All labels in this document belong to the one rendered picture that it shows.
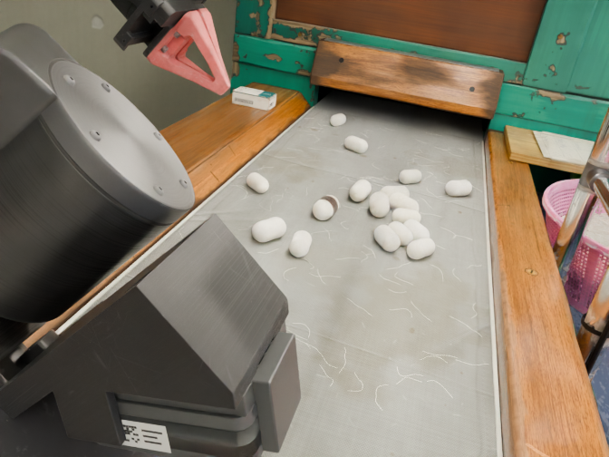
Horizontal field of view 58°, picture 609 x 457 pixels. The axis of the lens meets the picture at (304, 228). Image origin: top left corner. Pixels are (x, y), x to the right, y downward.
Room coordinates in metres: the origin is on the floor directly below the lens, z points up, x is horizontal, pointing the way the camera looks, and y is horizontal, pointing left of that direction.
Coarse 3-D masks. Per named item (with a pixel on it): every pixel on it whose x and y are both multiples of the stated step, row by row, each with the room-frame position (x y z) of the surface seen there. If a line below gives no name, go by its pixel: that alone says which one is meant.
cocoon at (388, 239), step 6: (378, 228) 0.49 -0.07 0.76; (384, 228) 0.48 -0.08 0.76; (390, 228) 0.48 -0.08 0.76; (378, 234) 0.48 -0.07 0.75; (384, 234) 0.47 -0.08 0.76; (390, 234) 0.47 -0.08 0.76; (396, 234) 0.48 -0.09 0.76; (378, 240) 0.48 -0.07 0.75; (384, 240) 0.47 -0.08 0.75; (390, 240) 0.47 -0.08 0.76; (396, 240) 0.47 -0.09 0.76; (384, 246) 0.47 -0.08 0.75; (390, 246) 0.46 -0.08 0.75; (396, 246) 0.47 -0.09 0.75
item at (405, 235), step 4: (392, 224) 0.50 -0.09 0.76; (396, 224) 0.50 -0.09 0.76; (400, 224) 0.50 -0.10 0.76; (392, 228) 0.49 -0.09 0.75; (396, 228) 0.49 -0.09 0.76; (400, 228) 0.49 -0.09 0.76; (404, 228) 0.49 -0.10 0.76; (408, 228) 0.49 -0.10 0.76; (396, 232) 0.49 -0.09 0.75; (400, 232) 0.49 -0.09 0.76; (404, 232) 0.49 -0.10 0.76; (408, 232) 0.49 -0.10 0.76; (400, 236) 0.48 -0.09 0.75; (404, 236) 0.48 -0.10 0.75; (408, 236) 0.48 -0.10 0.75; (412, 236) 0.49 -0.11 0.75; (400, 240) 0.48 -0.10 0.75; (404, 240) 0.48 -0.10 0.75; (408, 240) 0.48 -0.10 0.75; (400, 244) 0.48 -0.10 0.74; (404, 244) 0.48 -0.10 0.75; (408, 244) 0.48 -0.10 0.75
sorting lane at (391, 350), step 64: (320, 128) 0.84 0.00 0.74; (384, 128) 0.90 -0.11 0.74; (256, 192) 0.56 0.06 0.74; (320, 192) 0.59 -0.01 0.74; (256, 256) 0.43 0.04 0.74; (320, 256) 0.44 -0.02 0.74; (384, 256) 0.46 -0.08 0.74; (448, 256) 0.48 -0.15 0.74; (320, 320) 0.35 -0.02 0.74; (384, 320) 0.36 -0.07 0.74; (448, 320) 0.37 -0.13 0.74; (320, 384) 0.28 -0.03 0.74; (384, 384) 0.28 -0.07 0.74; (448, 384) 0.29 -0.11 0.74; (320, 448) 0.22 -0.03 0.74; (384, 448) 0.23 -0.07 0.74; (448, 448) 0.24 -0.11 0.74
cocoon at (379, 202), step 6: (378, 192) 0.57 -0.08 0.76; (372, 198) 0.56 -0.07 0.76; (378, 198) 0.55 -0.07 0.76; (384, 198) 0.55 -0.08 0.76; (372, 204) 0.54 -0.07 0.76; (378, 204) 0.54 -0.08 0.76; (384, 204) 0.54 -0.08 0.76; (372, 210) 0.54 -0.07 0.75; (378, 210) 0.54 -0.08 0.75; (384, 210) 0.54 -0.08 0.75; (378, 216) 0.54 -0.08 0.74
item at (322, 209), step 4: (332, 196) 0.54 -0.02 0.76; (320, 200) 0.52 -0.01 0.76; (324, 200) 0.52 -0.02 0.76; (336, 200) 0.53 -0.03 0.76; (316, 204) 0.52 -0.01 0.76; (320, 204) 0.52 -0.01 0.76; (324, 204) 0.52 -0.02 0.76; (328, 204) 0.52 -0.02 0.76; (316, 208) 0.51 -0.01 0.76; (320, 208) 0.51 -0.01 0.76; (324, 208) 0.51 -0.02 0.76; (328, 208) 0.51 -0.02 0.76; (332, 208) 0.52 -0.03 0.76; (316, 212) 0.51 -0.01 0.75; (320, 212) 0.51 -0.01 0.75; (324, 212) 0.51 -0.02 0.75; (328, 212) 0.51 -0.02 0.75; (332, 212) 0.52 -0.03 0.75; (316, 216) 0.51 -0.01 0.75; (320, 216) 0.51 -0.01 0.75; (324, 216) 0.51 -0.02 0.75; (328, 216) 0.51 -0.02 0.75
